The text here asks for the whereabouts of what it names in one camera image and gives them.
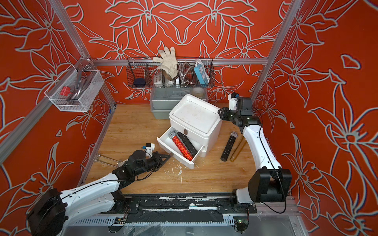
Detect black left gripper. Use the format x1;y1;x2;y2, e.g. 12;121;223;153
134;152;171;178

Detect red glitter microphone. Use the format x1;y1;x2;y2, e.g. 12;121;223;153
168;131;193;161

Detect white drawer cabinet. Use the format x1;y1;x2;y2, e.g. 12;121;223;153
157;94;222;169

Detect black microphone silver head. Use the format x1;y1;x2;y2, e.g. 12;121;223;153
220;131;238;162

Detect gold microphone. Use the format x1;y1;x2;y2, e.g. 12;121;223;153
230;137;247;162

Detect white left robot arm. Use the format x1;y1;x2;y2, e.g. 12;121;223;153
27;150;171;236

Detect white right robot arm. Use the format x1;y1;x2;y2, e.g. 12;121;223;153
218;92;292;204

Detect black glitter microphone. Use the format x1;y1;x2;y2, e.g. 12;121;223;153
177;131;198;157

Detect blue white box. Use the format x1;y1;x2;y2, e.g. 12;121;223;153
194;60;210;85

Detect grey plastic storage box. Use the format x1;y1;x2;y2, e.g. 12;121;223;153
150;88;208;120

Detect white work glove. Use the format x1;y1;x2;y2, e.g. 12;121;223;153
153;47;178;79

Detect white power strip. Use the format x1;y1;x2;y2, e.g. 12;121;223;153
153;73;163;87

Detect dark blue round object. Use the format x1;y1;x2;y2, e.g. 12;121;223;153
133;78;146;88

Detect metal coiled hose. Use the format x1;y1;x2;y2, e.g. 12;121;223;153
181;63;195;86

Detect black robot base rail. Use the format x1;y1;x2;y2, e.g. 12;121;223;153
99;192;257;223

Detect black wire wall basket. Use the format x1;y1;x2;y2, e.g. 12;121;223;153
127;57;215;89

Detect white wire wall basket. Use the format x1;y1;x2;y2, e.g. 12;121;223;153
44;66;104;112

